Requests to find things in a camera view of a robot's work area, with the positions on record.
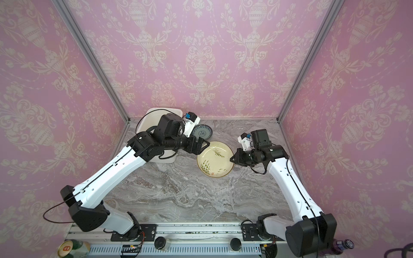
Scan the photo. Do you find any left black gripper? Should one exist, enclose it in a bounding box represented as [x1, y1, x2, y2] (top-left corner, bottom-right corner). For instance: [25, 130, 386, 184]
[165, 130, 212, 154]

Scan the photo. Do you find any white slotted cable duct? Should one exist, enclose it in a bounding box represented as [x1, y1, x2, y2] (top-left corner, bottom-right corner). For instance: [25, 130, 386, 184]
[87, 244, 262, 258]

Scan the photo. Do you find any jar black lid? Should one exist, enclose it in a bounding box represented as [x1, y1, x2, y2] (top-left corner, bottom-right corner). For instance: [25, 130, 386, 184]
[229, 238, 242, 252]
[154, 236, 171, 252]

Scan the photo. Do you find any purple drink bottle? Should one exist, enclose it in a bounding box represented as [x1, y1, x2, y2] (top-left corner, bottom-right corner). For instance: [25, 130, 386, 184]
[331, 239, 355, 255]

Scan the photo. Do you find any beige plate floral pattern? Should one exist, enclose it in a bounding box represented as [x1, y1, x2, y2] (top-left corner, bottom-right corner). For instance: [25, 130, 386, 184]
[197, 141, 234, 178]

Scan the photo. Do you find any green can gold lid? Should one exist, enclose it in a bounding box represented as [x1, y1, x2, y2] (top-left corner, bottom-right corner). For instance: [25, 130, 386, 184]
[57, 239, 91, 258]

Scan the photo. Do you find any small teal patterned plate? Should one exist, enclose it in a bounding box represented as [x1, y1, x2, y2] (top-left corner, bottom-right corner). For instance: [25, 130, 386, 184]
[191, 124, 213, 140]

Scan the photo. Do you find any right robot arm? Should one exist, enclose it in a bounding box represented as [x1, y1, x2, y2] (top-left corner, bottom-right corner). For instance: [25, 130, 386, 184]
[230, 129, 337, 258]

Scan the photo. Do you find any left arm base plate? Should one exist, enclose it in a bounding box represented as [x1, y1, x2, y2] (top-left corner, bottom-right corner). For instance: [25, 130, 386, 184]
[110, 224, 158, 243]

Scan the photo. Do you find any right jar black lid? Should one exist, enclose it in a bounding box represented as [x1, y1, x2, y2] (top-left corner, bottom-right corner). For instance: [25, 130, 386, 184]
[229, 238, 242, 252]

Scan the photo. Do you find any white plastic bin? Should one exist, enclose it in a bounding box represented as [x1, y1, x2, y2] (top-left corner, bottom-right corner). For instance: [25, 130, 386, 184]
[136, 107, 183, 163]

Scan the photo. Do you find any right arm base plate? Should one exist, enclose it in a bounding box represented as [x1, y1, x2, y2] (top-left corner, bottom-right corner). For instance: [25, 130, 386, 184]
[240, 222, 283, 241]

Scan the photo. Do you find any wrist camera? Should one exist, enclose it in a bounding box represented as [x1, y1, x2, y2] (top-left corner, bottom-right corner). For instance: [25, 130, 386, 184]
[238, 133, 253, 152]
[182, 112, 201, 138]

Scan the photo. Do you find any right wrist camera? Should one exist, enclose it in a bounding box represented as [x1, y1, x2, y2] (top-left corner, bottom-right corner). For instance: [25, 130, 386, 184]
[238, 133, 253, 152]

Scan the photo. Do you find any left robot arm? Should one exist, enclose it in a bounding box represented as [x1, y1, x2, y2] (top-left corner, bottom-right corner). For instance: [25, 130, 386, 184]
[60, 112, 210, 241]

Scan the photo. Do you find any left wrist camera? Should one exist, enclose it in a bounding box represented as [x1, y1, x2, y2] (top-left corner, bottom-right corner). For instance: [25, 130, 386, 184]
[182, 112, 201, 138]

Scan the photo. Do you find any left jar black lid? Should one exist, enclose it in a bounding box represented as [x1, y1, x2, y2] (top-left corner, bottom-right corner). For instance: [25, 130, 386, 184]
[154, 236, 171, 252]

